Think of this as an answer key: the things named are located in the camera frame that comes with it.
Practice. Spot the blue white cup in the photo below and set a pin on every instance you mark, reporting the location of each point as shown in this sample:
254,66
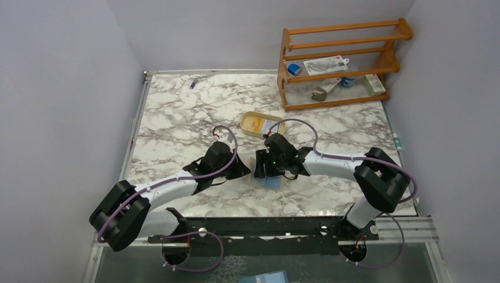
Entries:
348,81

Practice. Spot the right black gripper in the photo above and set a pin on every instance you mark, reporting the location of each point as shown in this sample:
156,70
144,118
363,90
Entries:
260,159

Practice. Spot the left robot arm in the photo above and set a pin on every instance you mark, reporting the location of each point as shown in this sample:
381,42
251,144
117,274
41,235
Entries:
127,211

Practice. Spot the white packaged item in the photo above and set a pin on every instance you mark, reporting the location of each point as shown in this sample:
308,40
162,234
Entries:
326,65

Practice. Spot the orange wooden rack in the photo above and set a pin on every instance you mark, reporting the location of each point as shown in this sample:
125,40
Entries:
369,46

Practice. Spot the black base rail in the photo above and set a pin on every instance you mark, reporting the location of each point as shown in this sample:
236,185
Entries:
255,236

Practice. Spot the yellow white card in tray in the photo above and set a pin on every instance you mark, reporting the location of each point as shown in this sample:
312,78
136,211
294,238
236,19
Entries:
253,124

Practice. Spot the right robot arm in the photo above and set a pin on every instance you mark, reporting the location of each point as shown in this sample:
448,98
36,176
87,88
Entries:
382,182

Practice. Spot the green white box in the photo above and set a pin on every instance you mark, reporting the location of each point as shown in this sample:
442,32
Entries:
374,84

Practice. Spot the tan oval tray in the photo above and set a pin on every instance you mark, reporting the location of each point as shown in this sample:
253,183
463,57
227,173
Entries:
264,116

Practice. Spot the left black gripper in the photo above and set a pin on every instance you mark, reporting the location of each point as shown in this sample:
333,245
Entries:
239,168

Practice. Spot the white VIP credit card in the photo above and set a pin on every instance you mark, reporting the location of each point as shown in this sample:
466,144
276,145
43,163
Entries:
269,126

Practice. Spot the blue small box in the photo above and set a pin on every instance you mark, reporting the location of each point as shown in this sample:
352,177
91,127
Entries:
294,69

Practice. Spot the blue object at bottom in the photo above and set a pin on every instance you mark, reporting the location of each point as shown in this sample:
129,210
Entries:
270,277

